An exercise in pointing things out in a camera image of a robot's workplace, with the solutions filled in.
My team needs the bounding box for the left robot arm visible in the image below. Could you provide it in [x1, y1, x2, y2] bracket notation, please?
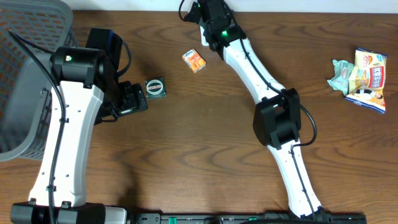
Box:
[10, 28, 148, 224]

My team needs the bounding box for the mint green wipes pack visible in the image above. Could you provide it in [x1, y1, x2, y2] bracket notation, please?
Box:
[327, 60, 354, 96]

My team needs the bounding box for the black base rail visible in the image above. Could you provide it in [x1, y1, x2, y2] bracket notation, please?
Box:
[126, 212, 367, 224]

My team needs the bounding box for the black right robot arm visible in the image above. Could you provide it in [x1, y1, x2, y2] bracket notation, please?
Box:
[182, 0, 322, 218]

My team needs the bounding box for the white barcode scanner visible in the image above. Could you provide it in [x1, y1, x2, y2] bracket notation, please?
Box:
[200, 26, 209, 47]

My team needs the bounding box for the yellow snack chip bag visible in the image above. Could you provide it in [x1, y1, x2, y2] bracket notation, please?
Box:
[345, 49, 388, 114]

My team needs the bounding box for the dark green round-label box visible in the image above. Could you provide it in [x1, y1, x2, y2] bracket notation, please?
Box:
[145, 77, 167, 100]

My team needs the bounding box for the grey plastic mesh basket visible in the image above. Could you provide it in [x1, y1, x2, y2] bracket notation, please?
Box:
[1, 0, 78, 161]

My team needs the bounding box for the orange tissue pack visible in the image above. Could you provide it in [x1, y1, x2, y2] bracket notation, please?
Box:
[182, 49, 206, 73]

